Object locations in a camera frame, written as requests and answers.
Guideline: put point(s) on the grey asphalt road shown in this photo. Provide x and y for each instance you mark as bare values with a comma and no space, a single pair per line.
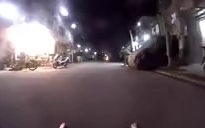
96,96

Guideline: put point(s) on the dark parked vehicle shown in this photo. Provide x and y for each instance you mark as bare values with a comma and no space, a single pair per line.
150,55

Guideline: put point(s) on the pole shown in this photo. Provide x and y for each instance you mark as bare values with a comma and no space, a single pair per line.
164,36

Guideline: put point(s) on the lit building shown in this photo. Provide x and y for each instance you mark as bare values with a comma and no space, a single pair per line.
30,40

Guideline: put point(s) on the bicycle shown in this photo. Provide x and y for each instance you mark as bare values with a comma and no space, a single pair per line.
25,64

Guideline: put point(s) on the grey pavement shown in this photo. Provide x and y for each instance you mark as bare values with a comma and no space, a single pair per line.
190,74

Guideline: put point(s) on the building with pillars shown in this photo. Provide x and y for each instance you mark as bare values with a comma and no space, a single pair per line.
186,30

